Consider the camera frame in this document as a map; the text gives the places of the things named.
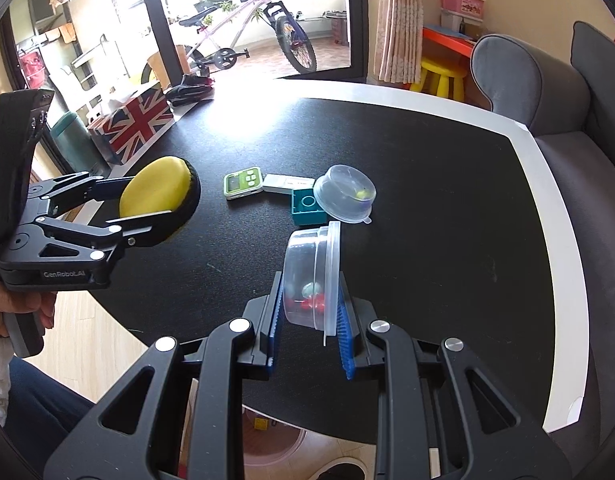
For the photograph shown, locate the white rectangular device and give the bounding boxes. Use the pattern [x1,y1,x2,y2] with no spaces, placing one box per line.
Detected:
[262,174,315,196]

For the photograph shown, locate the yellow plastic stool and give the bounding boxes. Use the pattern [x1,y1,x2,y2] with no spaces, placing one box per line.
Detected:
[411,57,469,101]

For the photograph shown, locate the green digital timer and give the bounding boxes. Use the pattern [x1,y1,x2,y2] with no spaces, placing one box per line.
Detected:
[224,166,264,201]

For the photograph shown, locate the yellow white zip pouch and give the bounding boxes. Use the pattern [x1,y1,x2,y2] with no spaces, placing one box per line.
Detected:
[118,156,202,248]

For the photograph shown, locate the black red gloves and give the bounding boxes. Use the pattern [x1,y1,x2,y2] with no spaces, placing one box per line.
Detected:
[166,74,214,108]

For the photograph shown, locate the person's leg in blue trousers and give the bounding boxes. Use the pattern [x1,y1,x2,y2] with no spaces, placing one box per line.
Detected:
[2,360,96,463]

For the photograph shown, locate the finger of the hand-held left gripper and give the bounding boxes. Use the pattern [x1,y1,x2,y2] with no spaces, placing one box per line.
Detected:
[30,171,138,217]
[35,207,187,261]

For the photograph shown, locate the pink plastic bin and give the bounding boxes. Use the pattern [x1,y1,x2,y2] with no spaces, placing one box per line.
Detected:
[240,405,309,480]

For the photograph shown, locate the white metal rack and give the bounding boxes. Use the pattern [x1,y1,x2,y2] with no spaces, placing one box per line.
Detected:
[70,35,119,106]

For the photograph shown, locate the union flag tissue box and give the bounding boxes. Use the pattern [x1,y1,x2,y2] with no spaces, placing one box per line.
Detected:
[86,85,176,165]

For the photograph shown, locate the grey sofa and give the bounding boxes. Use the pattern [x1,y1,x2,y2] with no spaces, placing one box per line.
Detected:
[470,21,615,461]

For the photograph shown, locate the floral curtain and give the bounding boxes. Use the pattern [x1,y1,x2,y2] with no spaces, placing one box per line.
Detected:
[376,0,425,83]

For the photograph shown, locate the person's black shoe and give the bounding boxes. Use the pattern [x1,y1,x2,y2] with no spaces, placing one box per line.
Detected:
[312,462,368,480]

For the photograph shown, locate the person's left hand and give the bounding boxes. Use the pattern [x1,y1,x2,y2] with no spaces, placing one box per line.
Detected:
[0,277,58,336]

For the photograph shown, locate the clear lidded container with beads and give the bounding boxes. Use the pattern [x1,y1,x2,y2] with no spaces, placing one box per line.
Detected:
[282,221,343,348]

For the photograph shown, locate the clear container with green bead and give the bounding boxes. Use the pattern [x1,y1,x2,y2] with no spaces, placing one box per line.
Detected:
[313,164,377,224]

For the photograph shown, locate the grey storage box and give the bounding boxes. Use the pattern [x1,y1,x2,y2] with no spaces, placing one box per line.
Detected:
[440,10,475,36]

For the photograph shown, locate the teal toy brick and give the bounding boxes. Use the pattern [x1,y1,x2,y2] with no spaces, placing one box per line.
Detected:
[290,187,329,227]

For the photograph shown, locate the white pink bicycle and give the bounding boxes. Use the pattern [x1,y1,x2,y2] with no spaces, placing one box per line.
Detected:
[178,0,318,78]

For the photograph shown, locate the brown plastic basket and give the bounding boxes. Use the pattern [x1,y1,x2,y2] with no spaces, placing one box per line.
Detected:
[331,12,349,45]

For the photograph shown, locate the red low table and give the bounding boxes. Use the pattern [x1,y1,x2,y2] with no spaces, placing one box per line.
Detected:
[421,27,477,86]

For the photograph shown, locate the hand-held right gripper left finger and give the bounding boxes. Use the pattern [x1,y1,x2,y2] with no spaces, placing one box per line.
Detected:
[44,270,284,480]

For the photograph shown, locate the balcony planter with plants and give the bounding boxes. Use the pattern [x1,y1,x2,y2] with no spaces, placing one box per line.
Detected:
[192,0,268,13]

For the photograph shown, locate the red bag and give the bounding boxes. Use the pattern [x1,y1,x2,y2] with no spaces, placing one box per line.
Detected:
[18,51,42,90]

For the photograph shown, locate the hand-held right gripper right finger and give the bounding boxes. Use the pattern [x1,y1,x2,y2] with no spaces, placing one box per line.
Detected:
[337,270,573,480]

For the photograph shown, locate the pink storage box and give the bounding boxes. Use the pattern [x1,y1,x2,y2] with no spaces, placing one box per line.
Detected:
[441,0,487,16]

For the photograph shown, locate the green thermos bottle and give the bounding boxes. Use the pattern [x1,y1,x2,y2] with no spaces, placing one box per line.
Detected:
[50,112,104,173]

